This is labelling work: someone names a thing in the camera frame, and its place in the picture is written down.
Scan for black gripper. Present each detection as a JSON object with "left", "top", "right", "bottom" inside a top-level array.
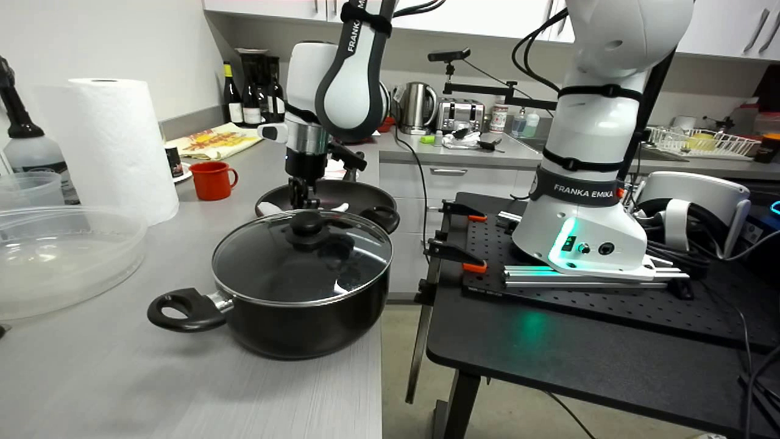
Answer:
[{"left": 282, "top": 147, "right": 334, "bottom": 211}]

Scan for white kitchen towel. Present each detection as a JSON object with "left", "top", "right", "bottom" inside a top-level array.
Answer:
[{"left": 258, "top": 197, "right": 355, "bottom": 220}]

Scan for black frying pan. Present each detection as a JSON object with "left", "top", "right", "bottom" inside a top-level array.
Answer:
[{"left": 252, "top": 149, "right": 402, "bottom": 236}]

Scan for white paper towel roll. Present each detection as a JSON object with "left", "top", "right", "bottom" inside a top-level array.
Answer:
[{"left": 34, "top": 75, "right": 179, "bottom": 230}]

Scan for glass pot lid black knob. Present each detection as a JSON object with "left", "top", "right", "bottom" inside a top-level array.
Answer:
[{"left": 210, "top": 206, "right": 394, "bottom": 310}]

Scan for red mug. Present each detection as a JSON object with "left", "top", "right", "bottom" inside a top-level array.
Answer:
[{"left": 189, "top": 159, "right": 240, "bottom": 203}]

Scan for dark wine bottle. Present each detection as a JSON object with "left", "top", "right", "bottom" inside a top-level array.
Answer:
[
  {"left": 221, "top": 60, "right": 245, "bottom": 128},
  {"left": 265, "top": 78, "right": 288, "bottom": 131}
]

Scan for yellow snack package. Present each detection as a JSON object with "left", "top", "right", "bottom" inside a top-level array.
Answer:
[{"left": 166, "top": 121, "right": 279, "bottom": 163}]

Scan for small dark jar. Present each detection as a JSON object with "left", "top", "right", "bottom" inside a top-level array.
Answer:
[{"left": 163, "top": 143, "right": 185, "bottom": 181}]

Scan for black cooking pot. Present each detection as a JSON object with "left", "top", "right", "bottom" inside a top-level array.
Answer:
[{"left": 146, "top": 211, "right": 396, "bottom": 361}]

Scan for black coffee machine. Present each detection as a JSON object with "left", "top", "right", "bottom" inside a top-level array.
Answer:
[{"left": 234, "top": 46, "right": 282, "bottom": 128}]

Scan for steel electric kettle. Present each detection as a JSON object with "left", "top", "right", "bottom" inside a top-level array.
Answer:
[{"left": 396, "top": 81, "right": 440, "bottom": 137}]

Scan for black clamp orange tip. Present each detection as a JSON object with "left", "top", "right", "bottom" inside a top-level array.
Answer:
[
  {"left": 435, "top": 197, "right": 521, "bottom": 226},
  {"left": 423, "top": 233, "right": 491, "bottom": 278}
]

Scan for silver toaster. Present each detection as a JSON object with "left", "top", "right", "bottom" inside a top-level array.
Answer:
[{"left": 435, "top": 94, "right": 486, "bottom": 137}]

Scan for white upper cabinets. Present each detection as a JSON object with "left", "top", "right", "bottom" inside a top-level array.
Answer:
[{"left": 201, "top": 0, "right": 780, "bottom": 63}]

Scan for clear plastic bowl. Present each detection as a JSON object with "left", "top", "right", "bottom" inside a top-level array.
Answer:
[{"left": 0, "top": 203, "right": 151, "bottom": 324}]

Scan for silver aluminium rails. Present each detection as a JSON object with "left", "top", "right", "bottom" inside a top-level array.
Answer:
[{"left": 501, "top": 256, "right": 691, "bottom": 293}]

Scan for black robot table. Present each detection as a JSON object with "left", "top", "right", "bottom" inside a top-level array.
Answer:
[{"left": 404, "top": 191, "right": 780, "bottom": 439}]

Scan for white VR headset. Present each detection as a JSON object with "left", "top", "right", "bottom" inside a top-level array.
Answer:
[{"left": 630, "top": 167, "right": 752, "bottom": 258}]

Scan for white dish rack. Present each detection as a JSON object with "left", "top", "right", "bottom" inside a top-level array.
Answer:
[{"left": 648, "top": 119, "right": 762, "bottom": 161}]

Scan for black hanging cable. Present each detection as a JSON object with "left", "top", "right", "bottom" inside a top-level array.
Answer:
[{"left": 393, "top": 131, "right": 434, "bottom": 247}]

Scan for black camera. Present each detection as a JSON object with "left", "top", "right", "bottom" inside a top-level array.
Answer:
[{"left": 427, "top": 46, "right": 473, "bottom": 67}]

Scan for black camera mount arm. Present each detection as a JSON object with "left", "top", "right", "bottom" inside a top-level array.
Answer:
[{"left": 440, "top": 63, "right": 558, "bottom": 111}]

